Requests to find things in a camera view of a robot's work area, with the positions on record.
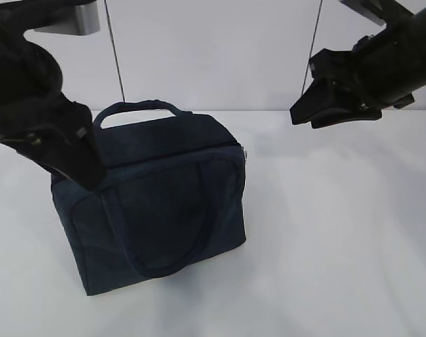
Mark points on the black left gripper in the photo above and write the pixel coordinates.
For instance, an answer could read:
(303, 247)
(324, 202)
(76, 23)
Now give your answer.
(39, 122)

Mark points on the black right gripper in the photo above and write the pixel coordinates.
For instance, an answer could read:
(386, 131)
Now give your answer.
(357, 85)

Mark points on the navy blue lunch bag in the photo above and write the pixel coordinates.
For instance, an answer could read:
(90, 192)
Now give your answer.
(172, 196)

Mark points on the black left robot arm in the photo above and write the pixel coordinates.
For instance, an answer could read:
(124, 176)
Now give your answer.
(18, 17)

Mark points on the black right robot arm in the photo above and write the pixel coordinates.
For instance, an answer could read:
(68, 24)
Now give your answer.
(416, 27)

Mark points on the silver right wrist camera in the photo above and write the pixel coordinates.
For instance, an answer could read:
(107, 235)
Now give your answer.
(381, 12)

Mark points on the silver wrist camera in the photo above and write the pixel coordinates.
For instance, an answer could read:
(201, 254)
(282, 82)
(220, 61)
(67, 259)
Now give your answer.
(77, 20)
(381, 12)

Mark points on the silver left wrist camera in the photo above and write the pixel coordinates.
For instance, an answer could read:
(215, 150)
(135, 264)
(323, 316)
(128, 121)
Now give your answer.
(77, 20)

